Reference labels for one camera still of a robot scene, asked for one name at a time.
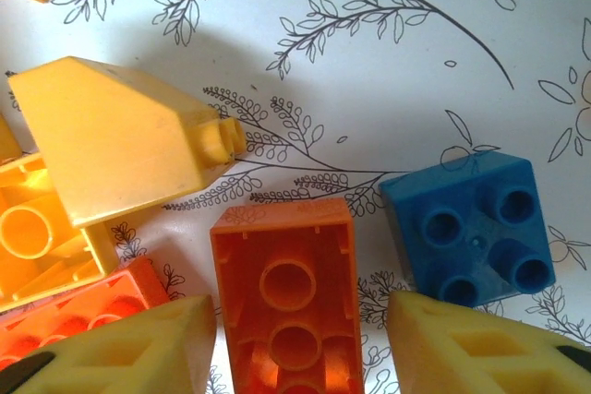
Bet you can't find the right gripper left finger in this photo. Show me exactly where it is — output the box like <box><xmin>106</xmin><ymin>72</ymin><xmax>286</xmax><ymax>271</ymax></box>
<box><xmin>0</xmin><ymin>294</ymin><xmax>217</xmax><ymax>394</ymax></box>

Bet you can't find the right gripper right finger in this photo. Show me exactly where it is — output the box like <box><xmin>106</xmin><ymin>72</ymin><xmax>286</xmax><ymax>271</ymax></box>
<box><xmin>386</xmin><ymin>291</ymin><xmax>591</xmax><ymax>394</ymax></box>

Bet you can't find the orange lego brick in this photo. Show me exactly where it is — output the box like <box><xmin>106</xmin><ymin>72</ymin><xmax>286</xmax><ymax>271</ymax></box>
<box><xmin>0</xmin><ymin>255</ymin><xmax>170</xmax><ymax>363</ymax></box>
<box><xmin>210</xmin><ymin>197</ymin><xmax>366</xmax><ymax>394</ymax></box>

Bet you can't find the blue square lego brick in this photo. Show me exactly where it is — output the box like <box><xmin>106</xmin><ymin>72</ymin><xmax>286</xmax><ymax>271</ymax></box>
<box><xmin>378</xmin><ymin>152</ymin><xmax>557</xmax><ymax>310</ymax></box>

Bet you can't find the yellow sloped lego brick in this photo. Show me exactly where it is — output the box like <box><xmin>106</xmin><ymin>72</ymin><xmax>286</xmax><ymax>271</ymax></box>
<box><xmin>7</xmin><ymin>55</ymin><xmax>248</xmax><ymax>229</ymax></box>

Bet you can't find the floral patterned table cover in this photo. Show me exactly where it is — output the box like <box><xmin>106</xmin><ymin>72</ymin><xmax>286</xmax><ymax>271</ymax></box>
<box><xmin>0</xmin><ymin>0</ymin><xmax>591</xmax><ymax>394</ymax></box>

